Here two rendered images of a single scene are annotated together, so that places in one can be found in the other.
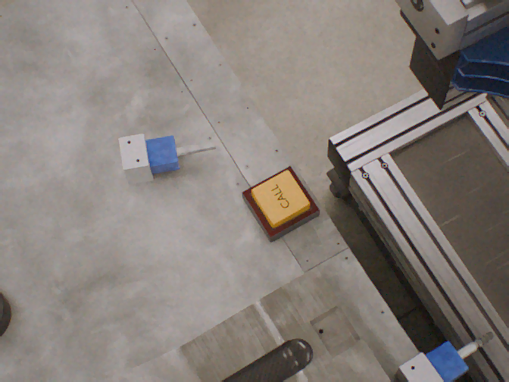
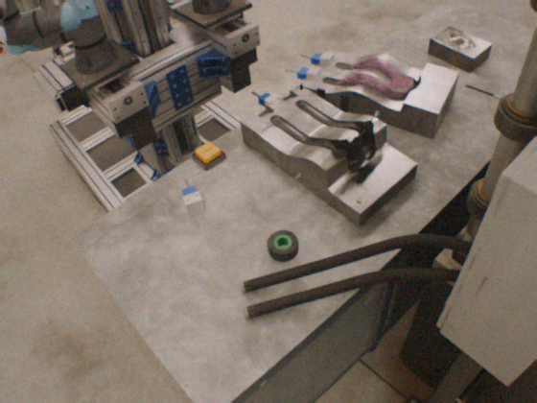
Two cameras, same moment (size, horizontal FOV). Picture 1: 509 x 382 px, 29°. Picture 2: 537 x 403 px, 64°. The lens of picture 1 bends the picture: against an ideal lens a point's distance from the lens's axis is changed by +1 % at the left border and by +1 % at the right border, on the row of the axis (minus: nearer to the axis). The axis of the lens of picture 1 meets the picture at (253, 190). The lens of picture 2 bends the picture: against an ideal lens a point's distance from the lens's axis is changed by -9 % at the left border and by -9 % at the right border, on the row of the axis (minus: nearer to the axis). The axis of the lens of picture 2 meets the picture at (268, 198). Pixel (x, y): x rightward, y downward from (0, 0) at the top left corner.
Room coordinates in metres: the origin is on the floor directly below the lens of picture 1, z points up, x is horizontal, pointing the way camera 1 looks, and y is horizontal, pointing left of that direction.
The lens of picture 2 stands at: (0.54, 1.08, 1.84)
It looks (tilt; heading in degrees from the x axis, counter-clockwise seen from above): 49 degrees down; 260
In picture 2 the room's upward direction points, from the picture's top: 8 degrees counter-clockwise
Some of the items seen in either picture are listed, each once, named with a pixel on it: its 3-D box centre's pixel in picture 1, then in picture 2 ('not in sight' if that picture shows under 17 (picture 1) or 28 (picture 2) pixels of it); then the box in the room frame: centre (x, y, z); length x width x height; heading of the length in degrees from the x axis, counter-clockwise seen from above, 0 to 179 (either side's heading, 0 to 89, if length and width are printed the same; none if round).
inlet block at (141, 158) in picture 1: (170, 153); (190, 193); (0.59, 0.11, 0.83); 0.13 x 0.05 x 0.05; 96
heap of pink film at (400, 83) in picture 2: not in sight; (377, 74); (-0.12, -0.13, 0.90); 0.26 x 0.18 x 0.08; 132
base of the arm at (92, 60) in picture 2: not in sight; (93, 49); (0.80, -0.42, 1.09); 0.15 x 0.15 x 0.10
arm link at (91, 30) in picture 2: not in sight; (80, 19); (0.81, -0.42, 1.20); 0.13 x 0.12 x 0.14; 178
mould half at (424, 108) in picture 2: not in sight; (378, 83); (-0.12, -0.13, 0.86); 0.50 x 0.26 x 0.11; 132
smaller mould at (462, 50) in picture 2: not in sight; (459, 48); (-0.56, -0.26, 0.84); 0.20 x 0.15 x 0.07; 115
